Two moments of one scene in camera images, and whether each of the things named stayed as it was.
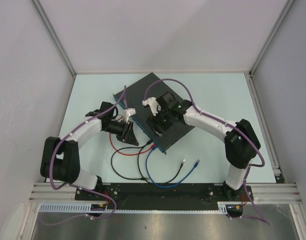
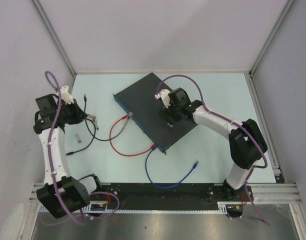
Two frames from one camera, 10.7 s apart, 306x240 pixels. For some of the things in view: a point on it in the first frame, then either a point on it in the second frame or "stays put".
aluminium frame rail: (264, 193) stays put
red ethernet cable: (152, 147) stays put
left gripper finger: (131, 137) to (92, 117)
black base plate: (166, 195) stays put
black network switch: (132, 97) stays put
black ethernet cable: (149, 142) to (71, 152)
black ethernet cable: (149, 142) to (130, 115)
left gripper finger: (122, 137) to (96, 124)
